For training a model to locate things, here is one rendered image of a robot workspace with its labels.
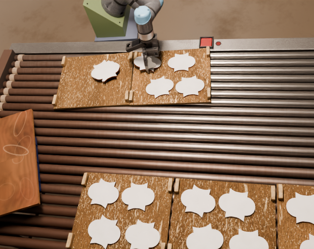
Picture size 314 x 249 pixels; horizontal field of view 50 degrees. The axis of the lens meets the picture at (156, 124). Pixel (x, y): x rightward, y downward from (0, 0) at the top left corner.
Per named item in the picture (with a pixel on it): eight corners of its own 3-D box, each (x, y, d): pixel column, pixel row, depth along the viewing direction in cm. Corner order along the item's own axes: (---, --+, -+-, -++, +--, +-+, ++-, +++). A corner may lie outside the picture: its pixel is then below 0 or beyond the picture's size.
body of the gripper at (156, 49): (158, 58, 173) (156, 41, 163) (142, 59, 174) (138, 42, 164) (159, 47, 177) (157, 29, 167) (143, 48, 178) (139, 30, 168)
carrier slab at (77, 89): (66, 59, 198) (64, 57, 196) (134, 54, 191) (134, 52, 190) (54, 110, 180) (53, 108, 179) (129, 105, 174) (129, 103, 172)
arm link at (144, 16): (154, 5, 153) (145, 18, 149) (156, 24, 162) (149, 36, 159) (138, 2, 155) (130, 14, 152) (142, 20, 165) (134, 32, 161)
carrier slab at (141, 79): (136, 54, 191) (135, 52, 190) (209, 49, 184) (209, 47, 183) (129, 106, 174) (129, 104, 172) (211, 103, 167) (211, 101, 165)
